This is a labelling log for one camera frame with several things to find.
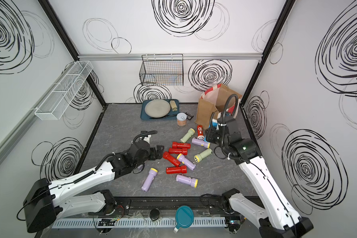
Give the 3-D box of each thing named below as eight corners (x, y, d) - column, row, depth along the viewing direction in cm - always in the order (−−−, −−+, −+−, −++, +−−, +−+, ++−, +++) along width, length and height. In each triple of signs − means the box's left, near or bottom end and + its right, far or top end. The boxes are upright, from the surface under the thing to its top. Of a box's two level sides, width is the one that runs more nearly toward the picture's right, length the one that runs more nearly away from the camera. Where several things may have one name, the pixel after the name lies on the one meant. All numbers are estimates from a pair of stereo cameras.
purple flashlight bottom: (175, 181, 84) (175, 179, 81) (177, 174, 86) (177, 172, 83) (196, 189, 81) (197, 187, 78) (198, 182, 84) (199, 179, 80)
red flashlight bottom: (166, 174, 86) (165, 171, 83) (166, 167, 89) (166, 165, 86) (187, 174, 86) (187, 171, 83) (186, 167, 89) (187, 165, 86)
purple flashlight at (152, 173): (141, 190, 81) (140, 188, 78) (152, 168, 88) (151, 166, 86) (148, 193, 80) (146, 191, 77) (158, 171, 87) (157, 169, 85)
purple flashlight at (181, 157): (176, 158, 92) (176, 156, 89) (180, 154, 94) (180, 152, 91) (192, 170, 87) (193, 169, 84) (196, 166, 89) (196, 164, 86)
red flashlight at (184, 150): (168, 154, 94) (168, 152, 91) (169, 150, 95) (168, 148, 93) (187, 154, 94) (187, 152, 91) (187, 150, 95) (187, 148, 93)
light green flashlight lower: (196, 163, 90) (197, 161, 87) (193, 158, 92) (193, 156, 89) (212, 153, 94) (213, 151, 91) (208, 148, 96) (209, 146, 94)
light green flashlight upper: (180, 141, 100) (180, 139, 97) (190, 129, 106) (190, 127, 103) (185, 144, 98) (185, 142, 96) (195, 132, 104) (195, 130, 102)
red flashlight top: (171, 147, 97) (171, 146, 95) (172, 143, 99) (172, 141, 97) (190, 149, 96) (190, 147, 94) (190, 144, 98) (190, 142, 96)
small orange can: (176, 125, 108) (176, 121, 104) (176, 116, 114) (176, 112, 110) (187, 125, 108) (187, 121, 104) (186, 116, 114) (187, 112, 110)
